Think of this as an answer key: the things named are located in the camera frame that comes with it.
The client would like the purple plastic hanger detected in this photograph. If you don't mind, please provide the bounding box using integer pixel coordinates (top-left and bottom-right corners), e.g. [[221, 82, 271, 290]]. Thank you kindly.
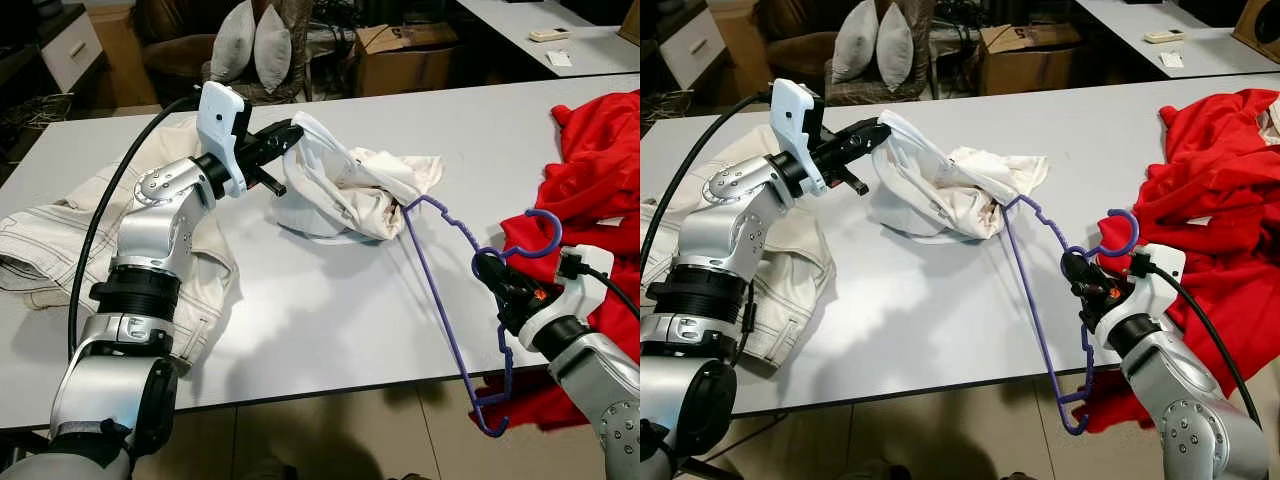
[[1000, 193, 1142, 437], [400, 193, 564, 439]]

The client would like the grey throw pillow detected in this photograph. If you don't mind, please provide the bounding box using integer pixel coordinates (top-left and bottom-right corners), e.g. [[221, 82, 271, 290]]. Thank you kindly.
[[876, 5, 916, 94], [253, 5, 294, 94], [833, 0, 881, 84], [210, 0, 257, 84]]

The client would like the brown armchair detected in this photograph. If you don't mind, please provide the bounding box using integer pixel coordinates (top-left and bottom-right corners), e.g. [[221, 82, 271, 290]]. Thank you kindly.
[[752, 0, 936, 106], [135, 0, 316, 106]]

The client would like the red t-shirt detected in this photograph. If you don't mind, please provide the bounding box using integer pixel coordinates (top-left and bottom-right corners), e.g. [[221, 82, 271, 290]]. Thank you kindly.
[[480, 90, 641, 433], [1085, 88, 1280, 433]]

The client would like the open cardboard box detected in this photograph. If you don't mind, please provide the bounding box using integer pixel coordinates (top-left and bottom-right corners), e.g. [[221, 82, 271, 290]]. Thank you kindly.
[[978, 22, 1086, 96], [355, 22, 463, 98]]

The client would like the white drawer cabinet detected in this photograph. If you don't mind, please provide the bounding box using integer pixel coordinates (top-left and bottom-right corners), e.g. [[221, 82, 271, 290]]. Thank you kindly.
[[655, 5, 728, 91], [38, 5, 104, 93]]

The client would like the white office table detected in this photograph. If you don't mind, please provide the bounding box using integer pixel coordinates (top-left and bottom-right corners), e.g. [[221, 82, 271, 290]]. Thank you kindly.
[[455, 0, 641, 79], [1075, 0, 1280, 79]]

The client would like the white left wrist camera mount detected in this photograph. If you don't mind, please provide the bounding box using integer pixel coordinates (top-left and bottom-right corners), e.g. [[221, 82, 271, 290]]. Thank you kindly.
[[195, 82, 251, 199], [770, 78, 829, 196]]

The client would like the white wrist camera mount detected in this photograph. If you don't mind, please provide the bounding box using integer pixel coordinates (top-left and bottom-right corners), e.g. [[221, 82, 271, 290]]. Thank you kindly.
[[1095, 243, 1188, 339], [770, 78, 829, 196], [545, 243, 614, 331], [195, 82, 251, 199]]

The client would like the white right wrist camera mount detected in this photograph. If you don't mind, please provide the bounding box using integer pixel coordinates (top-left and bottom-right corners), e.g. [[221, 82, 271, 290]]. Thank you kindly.
[[545, 243, 614, 331], [1095, 243, 1188, 339]]

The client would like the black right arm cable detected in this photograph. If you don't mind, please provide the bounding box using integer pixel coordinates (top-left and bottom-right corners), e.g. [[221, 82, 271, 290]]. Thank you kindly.
[[560, 250, 641, 321], [1130, 255, 1266, 433]]

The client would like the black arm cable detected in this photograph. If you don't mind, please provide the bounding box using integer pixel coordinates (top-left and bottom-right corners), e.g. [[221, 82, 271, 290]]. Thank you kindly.
[[1130, 255, 1266, 433], [560, 250, 641, 321], [66, 95, 206, 361], [640, 92, 779, 301]]

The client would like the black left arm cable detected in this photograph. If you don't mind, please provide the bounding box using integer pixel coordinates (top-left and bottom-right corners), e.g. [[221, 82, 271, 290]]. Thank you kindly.
[[640, 92, 779, 301], [66, 95, 206, 361]]

